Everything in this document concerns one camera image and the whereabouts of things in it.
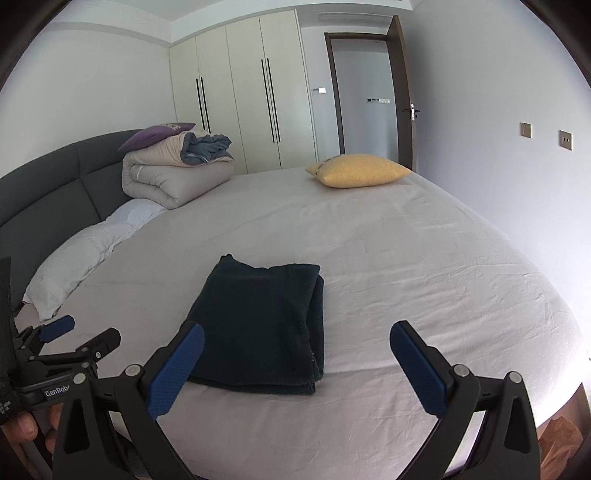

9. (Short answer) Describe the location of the grey upholstered headboard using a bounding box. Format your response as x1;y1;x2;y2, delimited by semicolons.
0;129;153;315

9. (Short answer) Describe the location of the white pillow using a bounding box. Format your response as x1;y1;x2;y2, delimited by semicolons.
22;198;168;322

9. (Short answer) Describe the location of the purple pillow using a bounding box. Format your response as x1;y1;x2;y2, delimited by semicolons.
118;122;197;153

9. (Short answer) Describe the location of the person's left hand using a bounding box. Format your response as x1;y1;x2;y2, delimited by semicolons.
0;402;65;460

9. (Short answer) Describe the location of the folded beige duvet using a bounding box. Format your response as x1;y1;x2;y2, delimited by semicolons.
121;130;235;210

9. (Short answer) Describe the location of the dark door frame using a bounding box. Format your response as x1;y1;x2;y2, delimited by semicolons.
324;31;398;158

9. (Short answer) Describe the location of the yellow pillow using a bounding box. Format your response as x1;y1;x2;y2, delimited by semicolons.
305;154;411;189

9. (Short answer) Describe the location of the blue-grey folded blanket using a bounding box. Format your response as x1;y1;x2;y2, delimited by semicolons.
180;132;234;164

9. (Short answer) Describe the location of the brown wooden door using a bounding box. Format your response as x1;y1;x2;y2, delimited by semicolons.
388;15;419;174

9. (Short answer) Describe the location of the bed with pale sheet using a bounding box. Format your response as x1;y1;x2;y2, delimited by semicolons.
14;166;587;480

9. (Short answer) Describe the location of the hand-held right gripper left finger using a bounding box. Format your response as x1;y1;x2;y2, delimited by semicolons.
52;320;206;480

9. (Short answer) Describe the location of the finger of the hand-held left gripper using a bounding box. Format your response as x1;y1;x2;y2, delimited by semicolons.
39;327;122;370
14;315;77;356

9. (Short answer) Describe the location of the brown paper bag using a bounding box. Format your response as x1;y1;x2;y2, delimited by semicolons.
538;413;583;480

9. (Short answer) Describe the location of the cream wardrobe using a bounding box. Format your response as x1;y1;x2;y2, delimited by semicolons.
168;9;319;175

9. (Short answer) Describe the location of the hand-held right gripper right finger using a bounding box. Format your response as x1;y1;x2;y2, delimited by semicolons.
389;320;542;480

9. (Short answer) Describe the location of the dark green garment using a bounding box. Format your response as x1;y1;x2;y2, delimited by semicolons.
185;254;325;397

